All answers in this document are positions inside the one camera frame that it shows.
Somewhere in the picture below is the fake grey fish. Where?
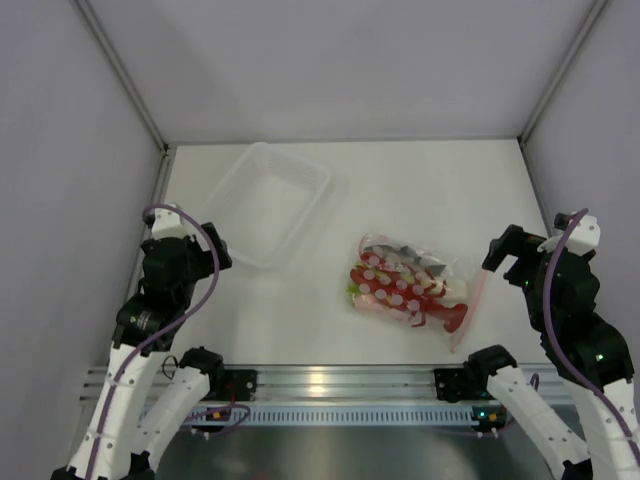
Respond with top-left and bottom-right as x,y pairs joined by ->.
364,244 -> 447,276

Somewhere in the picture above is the red fake lobster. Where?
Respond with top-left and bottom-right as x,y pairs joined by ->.
347,245 -> 470,333

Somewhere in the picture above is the clear zip top bag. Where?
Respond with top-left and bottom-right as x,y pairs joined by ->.
345,233 -> 487,353

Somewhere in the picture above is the fake green leek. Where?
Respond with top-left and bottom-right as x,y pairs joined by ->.
350,262 -> 436,306

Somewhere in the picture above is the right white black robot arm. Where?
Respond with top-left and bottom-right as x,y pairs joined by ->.
463,220 -> 639,479

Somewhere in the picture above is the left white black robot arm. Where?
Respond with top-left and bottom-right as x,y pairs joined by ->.
52,214 -> 232,479

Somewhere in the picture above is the translucent white plastic basket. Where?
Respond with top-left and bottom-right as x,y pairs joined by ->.
199,142 -> 332,268

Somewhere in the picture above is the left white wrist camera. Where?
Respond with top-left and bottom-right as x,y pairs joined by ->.
143,208 -> 187,240

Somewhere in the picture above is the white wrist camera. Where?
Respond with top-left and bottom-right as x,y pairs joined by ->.
554,211 -> 601,255
143,208 -> 187,240

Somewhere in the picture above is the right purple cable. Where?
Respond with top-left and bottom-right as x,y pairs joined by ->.
542,209 -> 640,451

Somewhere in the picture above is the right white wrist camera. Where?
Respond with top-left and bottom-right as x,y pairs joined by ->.
554,211 -> 601,255

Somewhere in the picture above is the left aluminium frame post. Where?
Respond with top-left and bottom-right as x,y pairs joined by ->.
74,0 -> 169,151

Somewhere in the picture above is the aluminium frame post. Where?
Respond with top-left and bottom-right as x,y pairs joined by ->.
74,0 -> 169,151
518,0 -> 610,146

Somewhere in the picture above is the aluminium rail base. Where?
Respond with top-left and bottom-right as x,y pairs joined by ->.
79,363 -> 574,404

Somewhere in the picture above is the white slotted cable duct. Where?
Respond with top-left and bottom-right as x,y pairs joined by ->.
182,404 -> 506,428

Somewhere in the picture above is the right aluminium frame post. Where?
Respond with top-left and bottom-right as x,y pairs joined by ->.
518,0 -> 610,146

